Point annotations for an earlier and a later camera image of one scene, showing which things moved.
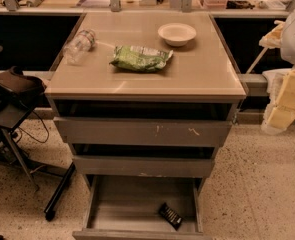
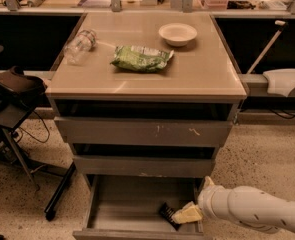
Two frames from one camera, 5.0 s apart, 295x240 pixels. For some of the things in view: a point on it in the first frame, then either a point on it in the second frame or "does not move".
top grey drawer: [143, 131] does not move
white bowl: [176, 34] does not move
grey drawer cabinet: [144, 112] does not move
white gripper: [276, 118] -> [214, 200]
